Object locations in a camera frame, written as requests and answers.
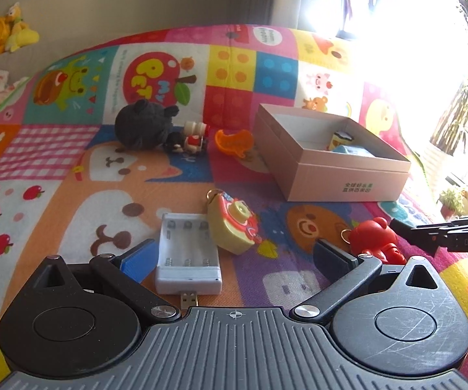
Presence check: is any orange fox keychain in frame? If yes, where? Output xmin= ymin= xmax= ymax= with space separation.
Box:
xmin=214 ymin=129 xmax=260 ymax=162

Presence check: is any red bear toy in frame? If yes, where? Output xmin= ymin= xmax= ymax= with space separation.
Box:
xmin=342 ymin=217 xmax=407 ymax=267

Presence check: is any small white milk bottle toy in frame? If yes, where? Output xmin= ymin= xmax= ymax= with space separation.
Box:
xmin=184 ymin=121 xmax=213 ymax=136

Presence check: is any small light blue box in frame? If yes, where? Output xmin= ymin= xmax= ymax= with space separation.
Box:
xmin=331 ymin=144 xmax=377 ymax=158

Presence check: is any white battery charger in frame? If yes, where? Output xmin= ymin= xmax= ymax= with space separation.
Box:
xmin=155 ymin=212 xmax=223 ymax=307

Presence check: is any black plush bear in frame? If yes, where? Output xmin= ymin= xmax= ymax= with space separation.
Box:
xmin=114 ymin=99 xmax=187 ymax=154

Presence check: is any yellow toy camera keychain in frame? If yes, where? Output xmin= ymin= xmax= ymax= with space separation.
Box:
xmin=205 ymin=189 xmax=263 ymax=256

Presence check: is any yellow duck plush toy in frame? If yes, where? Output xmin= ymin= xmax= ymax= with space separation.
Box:
xmin=4 ymin=2 xmax=40 ymax=53

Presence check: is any colourful cartoon play mat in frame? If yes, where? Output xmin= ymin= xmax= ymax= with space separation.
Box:
xmin=0 ymin=23 xmax=468 ymax=390

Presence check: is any tall green plant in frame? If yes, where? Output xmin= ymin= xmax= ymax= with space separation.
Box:
xmin=428 ymin=0 xmax=468 ymax=156

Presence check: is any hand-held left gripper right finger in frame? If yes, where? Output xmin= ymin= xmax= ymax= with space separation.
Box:
xmin=292 ymin=239 xmax=446 ymax=326

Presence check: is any small red white toy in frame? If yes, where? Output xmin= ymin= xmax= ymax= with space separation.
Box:
xmin=184 ymin=134 xmax=209 ymax=152

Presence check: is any pink cardboard box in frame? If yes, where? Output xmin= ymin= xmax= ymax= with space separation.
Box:
xmin=254 ymin=103 xmax=412 ymax=202

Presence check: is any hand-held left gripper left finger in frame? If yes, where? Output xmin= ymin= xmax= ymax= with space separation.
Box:
xmin=35 ymin=239 xmax=182 ymax=323

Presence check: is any small potted plant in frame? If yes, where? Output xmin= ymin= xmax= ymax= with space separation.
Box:
xmin=437 ymin=187 xmax=468 ymax=220

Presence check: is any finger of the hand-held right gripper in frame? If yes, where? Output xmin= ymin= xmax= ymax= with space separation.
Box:
xmin=389 ymin=218 xmax=443 ymax=257
xmin=416 ymin=212 xmax=468 ymax=231

